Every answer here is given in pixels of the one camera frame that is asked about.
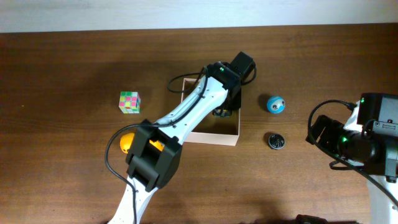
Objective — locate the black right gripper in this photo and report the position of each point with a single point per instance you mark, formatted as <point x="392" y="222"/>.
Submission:
<point x="321" y="130"/>

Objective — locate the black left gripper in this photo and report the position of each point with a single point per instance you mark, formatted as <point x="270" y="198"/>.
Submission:
<point x="232" y="101"/>

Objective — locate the red grey toy car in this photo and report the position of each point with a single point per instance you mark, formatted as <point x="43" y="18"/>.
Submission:
<point x="222" y="113"/>

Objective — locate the blue ball with eyes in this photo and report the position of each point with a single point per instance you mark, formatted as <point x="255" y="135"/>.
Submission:
<point x="276" y="104"/>

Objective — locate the pastel puzzle cube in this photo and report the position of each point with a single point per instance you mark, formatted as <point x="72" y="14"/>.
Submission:
<point x="129" y="102"/>

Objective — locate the orange toy figure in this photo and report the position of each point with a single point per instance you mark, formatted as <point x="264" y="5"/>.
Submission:
<point x="129" y="140"/>

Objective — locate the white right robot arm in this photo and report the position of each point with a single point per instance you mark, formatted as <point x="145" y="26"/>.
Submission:
<point x="366" y="144"/>

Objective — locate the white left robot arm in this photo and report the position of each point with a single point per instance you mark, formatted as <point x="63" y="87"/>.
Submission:
<point x="154" y="154"/>

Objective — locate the pink cardboard box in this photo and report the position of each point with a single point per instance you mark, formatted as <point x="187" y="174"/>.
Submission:
<point x="208" y="128"/>

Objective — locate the black round cap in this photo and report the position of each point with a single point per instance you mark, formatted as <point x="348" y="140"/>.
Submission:
<point x="276" y="141"/>

